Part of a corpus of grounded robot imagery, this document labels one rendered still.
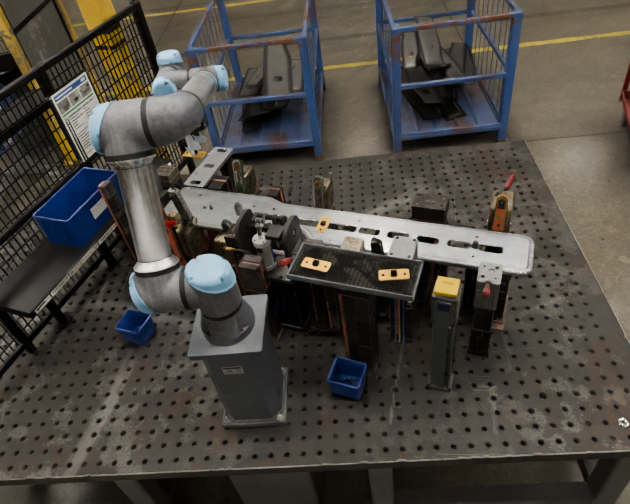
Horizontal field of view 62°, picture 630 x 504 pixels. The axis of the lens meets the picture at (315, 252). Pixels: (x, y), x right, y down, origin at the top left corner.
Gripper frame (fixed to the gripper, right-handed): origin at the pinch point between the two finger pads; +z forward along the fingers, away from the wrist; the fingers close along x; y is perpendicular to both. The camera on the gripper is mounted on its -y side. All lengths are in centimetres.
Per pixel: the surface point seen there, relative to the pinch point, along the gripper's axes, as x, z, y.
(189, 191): 8.4, 26.8, -15.0
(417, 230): 3, 26, 80
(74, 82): 13, -16, -55
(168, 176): 9.7, 21.3, -23.9
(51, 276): -48, 24, -38
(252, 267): -33, 19, 34
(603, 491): -39, 95, 152
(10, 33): 144, 21, -236
